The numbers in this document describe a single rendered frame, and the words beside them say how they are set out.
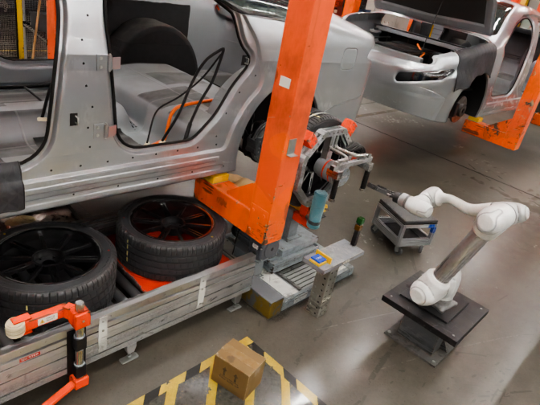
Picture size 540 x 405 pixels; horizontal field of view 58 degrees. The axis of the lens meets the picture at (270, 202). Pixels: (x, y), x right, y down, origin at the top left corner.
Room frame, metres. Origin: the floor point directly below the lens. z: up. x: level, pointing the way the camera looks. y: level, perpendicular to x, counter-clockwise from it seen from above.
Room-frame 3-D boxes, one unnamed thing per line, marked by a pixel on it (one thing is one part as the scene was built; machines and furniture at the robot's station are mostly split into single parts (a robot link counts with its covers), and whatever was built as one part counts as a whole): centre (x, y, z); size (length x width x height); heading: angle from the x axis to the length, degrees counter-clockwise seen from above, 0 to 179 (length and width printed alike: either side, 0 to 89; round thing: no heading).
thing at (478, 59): (5.63, -1.85, 1.36); 0.71 x 0.30 x 0.51; 140
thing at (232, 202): (2.76, 0.26, 0.69); 0.52 x 0.17 x 0.35; 50
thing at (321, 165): (2.99, -0.36, 0.85); 0.21 x 0.14 x 0.14; 50
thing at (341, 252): (2.63, -0.46, 0.44); 0.43 x 0.17 x 0.03; 140
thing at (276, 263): (3.10, -0.13, 0.13); 0.50 x 0.36 x 0.10; 140
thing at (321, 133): (3.03, -0.30, 0.85); 0.54 x 0.07 x 0.54; 140
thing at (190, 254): (2.55, 0.56, 0.39); 0.66 x 0.66 x 0.24
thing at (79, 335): (1.62, 0.72, 0.30); 0.09 x 0.05 x 0.50; 140
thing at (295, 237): (3.14, -0.17, 0.32); 0.40 x 0.30 x 0.28; 140
